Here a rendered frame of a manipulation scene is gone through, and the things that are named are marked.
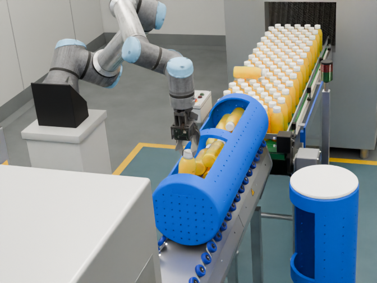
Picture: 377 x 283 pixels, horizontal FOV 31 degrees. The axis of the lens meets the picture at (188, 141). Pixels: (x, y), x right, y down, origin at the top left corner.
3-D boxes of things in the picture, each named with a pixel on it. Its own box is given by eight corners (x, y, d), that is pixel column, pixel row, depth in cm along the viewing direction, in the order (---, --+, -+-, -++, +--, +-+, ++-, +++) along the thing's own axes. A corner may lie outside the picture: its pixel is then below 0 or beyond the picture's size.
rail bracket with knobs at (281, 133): (272, 154, 336) (272, 136, 332) (275, 148, 342) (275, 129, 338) (292, 156, 333) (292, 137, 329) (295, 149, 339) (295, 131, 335)
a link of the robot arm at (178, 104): (174, 88, 248) (199, 90, 245) (175, 100, 250) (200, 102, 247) (165, 97, 241) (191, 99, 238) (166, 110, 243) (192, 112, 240)
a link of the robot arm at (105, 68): (83, 59, 356) (141, -16, 294) (114, 69, 362) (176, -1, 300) (77, 84, 349) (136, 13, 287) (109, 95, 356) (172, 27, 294)
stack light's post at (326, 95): (320, 265, 400) (321, 91, 352) (321, 261, 403) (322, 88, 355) (326, 266, 398) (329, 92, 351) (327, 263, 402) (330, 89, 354)
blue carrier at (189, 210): (151, 241, 267) (145, 177, 254) (212, 142, 341) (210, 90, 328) (221, 251, 258) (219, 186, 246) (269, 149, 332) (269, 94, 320)
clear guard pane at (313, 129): (304, 209, 372) (304, 128, 351) (323, 145, 438) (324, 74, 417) (305, 209, 371) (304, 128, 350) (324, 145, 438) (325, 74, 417)
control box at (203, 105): (183, 122, 355) (181, 104, 351) (194, 106, 372) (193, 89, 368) (201, 123, 352) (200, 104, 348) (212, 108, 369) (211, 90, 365)
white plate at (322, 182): (321, 158, 300) (321, 160, 300) (276, 180, 285) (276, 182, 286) (372, 179, 280) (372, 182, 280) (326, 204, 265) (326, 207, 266)
